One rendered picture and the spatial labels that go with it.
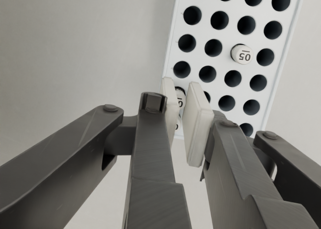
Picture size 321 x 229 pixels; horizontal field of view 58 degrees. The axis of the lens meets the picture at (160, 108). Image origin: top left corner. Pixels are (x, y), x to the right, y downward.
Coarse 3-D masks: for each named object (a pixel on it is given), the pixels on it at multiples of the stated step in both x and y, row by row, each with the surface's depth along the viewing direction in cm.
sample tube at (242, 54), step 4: (236, 44) 21; (232, 48) 21; (236, 48) 20; (240, 48) 19; (244, 48) 19; (248, 48) 19; (232, 52) 20; (236, 52) 19; (240, 52) 19; (244, 52) 19; (248, 52) 19; (252, 52) 19; (232, 56) 20; (236, 56) 19; (240, 56) 19; (244, 56) 19; (248, 56) 19; (252, 56) 19; (236, 60) 19; (240, 60) 19; (244, 60) 19; (248, 60) 19; (244, 64) 19
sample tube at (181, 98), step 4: (176, 88) 22; (180, 88) 22; (176, 92) 20; (180, 92) 20; (180, 96) 20; (184, 96) 20; (180, 100) 20; (184, 100) 20; (180, 104) 20; (184, 104) 20; (180, 108) 20
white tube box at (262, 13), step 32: (192, 0) 20; (224, 0) 22; (256, 0) 21; (288, 0) 20; (192, 32) 20; (224, 32) 20; (256, 32) 20; (288, 32) 20; (192, 64) 21; (224, 64) 21; (256, 64) 21; (224, 96) 25; (256, 96) 21; (256, 128) 22
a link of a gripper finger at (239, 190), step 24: (216, 120) 14; (216, 144) 12; (240, 144) 11; (216, 168) 11; (240, 168) 9; (264, 168) 10; (216, 192) 10; (240, 192) 8; (264, 192) 8; (216, 216) 10; (240, 216) 7; (264, 216) 6; (288, 216) 6
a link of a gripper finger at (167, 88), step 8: (168, 80) 19; (160, 88) 20; (168, 88) 17; (168, 96) 15; (176, 96) 16; (168, 104) 14; (176, 104) 14; (168, 112) 14; (176, 112) 14; (168, 120) 14; (176, 120) 14; (168, 128) 14; (168, 136) 14
